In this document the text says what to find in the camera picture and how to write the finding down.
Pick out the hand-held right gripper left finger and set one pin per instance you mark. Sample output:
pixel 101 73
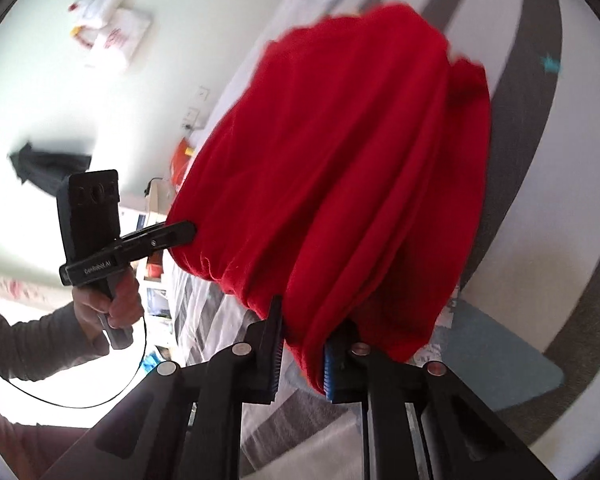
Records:
pixel 277 350

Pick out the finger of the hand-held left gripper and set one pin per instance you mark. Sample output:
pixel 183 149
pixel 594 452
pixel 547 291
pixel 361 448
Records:
pixel 165 236

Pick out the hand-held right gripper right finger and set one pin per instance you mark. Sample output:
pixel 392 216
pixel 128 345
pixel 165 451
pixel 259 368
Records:
pixel 331 370

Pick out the red sweater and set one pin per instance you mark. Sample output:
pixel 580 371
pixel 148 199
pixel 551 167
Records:
pixel 330 160

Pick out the person's left forearm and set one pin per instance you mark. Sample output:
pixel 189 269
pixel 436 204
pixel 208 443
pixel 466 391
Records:
pixel 30 340

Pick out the person's left hand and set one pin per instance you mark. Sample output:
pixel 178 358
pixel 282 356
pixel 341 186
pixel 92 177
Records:
pixel 127 305

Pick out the long black jacket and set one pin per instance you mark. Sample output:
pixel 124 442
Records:
pixel 50 165

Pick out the red package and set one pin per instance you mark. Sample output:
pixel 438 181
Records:
pixel 182 160

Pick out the floral cloth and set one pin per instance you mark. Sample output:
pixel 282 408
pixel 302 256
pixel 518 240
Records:
pixel 15 287

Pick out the white tote bag red print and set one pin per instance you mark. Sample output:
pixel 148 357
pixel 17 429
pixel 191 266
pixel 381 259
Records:
pixel 122 40

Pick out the white plastic bag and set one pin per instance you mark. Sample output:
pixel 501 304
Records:
pixel 97 10

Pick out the person's leg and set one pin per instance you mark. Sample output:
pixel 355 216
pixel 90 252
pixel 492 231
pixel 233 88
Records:
pixel 45 455

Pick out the bed with striped sheet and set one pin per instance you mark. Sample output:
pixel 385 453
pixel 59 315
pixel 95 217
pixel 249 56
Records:
pixel 555 210

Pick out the white wall socket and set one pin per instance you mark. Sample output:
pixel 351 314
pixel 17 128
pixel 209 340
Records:
pixel 194 119
pixel 203 92

